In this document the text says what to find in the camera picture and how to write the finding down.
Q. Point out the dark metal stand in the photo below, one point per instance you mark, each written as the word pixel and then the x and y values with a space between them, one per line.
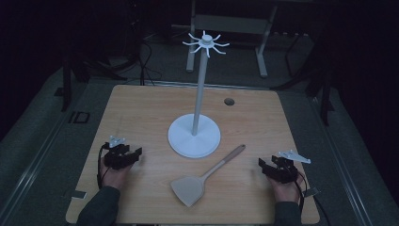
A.
pixel 326 94
pixel 66 84

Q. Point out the metal table clamp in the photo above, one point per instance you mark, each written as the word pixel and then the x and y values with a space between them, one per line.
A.
pixel 79 195
pixel 310 192

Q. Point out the beige spatula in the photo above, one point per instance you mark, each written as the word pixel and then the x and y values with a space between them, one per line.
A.
pixel 191 185

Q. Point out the white utensil hanging stand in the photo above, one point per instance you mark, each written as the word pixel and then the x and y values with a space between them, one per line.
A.
pixel 194 138

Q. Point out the person's right hand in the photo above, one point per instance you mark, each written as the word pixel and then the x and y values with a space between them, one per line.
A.
pixel 286 191

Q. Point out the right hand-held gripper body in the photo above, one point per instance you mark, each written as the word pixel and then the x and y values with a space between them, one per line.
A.
pixel 284 171

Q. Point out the white metal table frame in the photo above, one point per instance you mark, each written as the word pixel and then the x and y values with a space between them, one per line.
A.
pixel 230 24

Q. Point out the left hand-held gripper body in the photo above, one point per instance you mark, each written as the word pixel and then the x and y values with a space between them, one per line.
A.
pixel 116 160

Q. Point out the person's left hand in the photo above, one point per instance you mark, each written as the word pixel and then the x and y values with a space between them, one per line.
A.
pixel 115 177

